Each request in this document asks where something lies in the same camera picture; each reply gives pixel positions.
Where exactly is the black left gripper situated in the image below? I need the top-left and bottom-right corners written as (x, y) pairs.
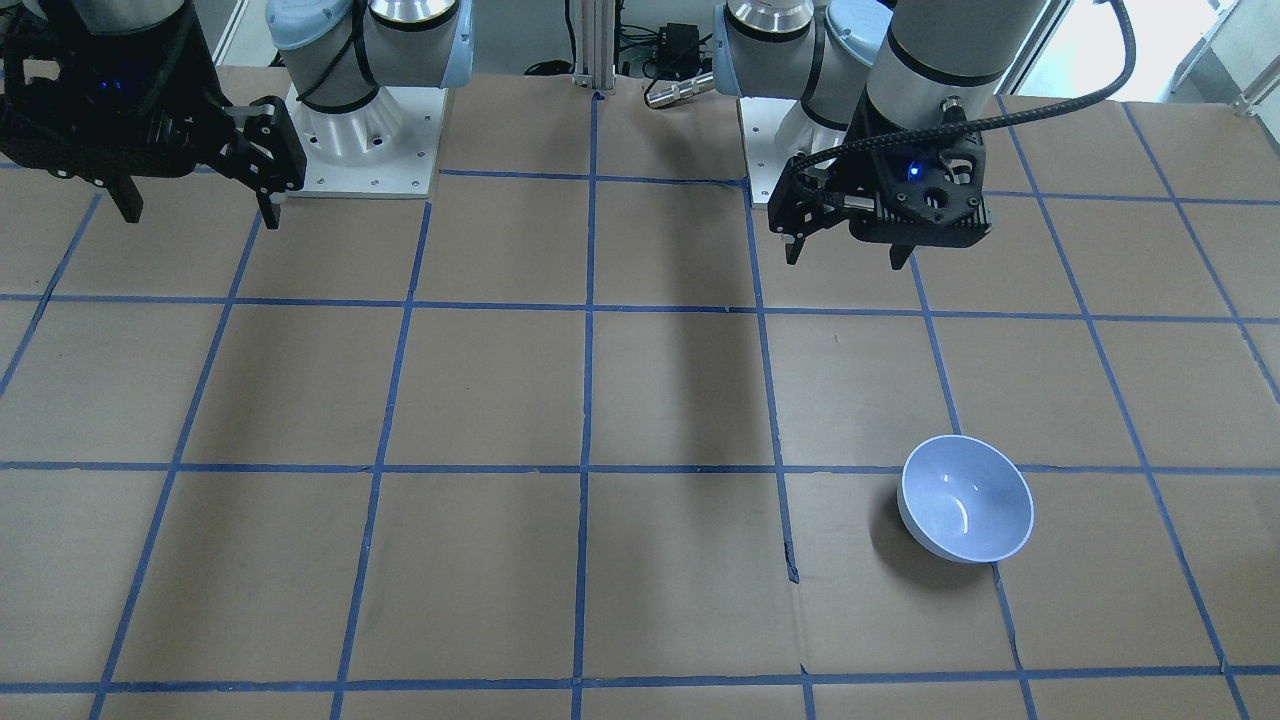
top-left (768, 133), bottom-right (992, 272)

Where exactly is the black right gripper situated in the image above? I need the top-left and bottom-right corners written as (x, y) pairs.
top-left (3, 1), bottom-right (306, 231)

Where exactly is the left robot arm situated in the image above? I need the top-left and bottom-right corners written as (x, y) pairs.
top-left (712, 1), bottom-right (1043, 269)

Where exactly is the blue bowl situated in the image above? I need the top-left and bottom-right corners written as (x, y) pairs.
top-left (896, 434), bottom-right (1036, 564)

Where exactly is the silver cylinder tool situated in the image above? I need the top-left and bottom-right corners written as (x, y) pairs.
top-left (643, 72), bottom-right (716, 110)

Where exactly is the black power adapter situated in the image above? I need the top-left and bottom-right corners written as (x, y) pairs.
top-left (655, 23), bottom-right (701, 65)

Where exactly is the black braided cable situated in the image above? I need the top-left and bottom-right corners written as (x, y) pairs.
top-left (795, 0), bottom-right (1140, 170)

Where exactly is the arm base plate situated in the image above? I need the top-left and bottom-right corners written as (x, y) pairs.
top-left (739, 97), bottom-right (814, 208)
top-left (285, 87), bottom-right (451, 199)

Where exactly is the aluminium frame post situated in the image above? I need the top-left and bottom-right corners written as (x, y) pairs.
top-left (564, 1), bottom-right (618, 96)

